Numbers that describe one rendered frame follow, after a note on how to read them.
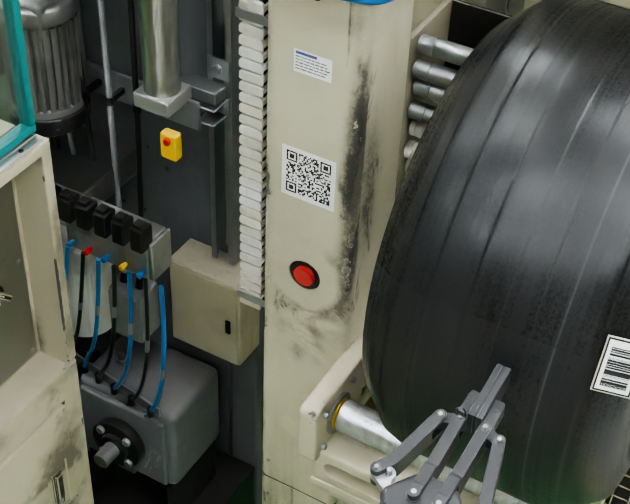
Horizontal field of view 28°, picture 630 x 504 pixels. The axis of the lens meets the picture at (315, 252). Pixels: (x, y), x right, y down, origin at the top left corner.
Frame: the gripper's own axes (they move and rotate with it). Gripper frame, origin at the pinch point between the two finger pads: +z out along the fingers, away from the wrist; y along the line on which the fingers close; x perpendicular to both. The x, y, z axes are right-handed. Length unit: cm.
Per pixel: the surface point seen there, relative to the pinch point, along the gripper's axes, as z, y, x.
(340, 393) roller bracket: 14.1, 25.3, 32.9
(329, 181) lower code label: 23.2, 31.3, 4.4
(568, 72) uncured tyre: 28.3, 5.5, -18.6
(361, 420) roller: 12.4, 21.2, 34.0
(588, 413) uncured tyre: 4.7, -8.8, 2.3
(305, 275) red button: 20.5, 33.8, 20.3
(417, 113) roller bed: 60, 38, 25
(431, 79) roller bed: 61, 36, 18
